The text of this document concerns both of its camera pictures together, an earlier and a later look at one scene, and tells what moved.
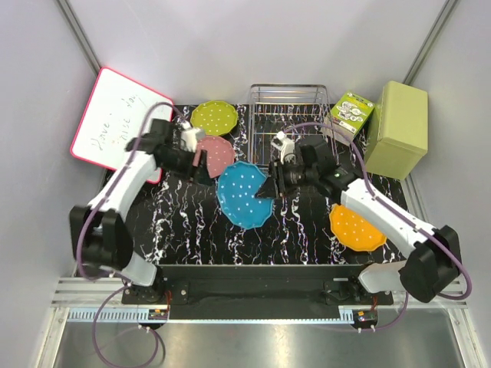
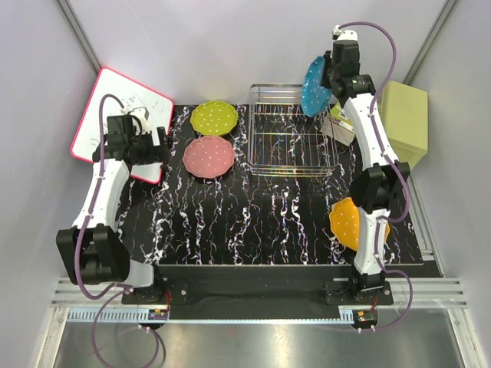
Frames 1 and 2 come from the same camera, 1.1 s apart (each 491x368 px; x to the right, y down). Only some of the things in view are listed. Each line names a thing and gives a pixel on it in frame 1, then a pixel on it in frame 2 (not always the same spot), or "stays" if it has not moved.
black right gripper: [267, 189] to [327, 61]
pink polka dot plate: [219, 154] stays
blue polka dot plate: [238, 183] to [314, 96]
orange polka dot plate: [354, 231] stays
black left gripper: [195, 167] to [159, 142]
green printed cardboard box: [349, 115] stays
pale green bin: [399, 133] stays
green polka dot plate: [218, 118] stays
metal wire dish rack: [299, 110] stays
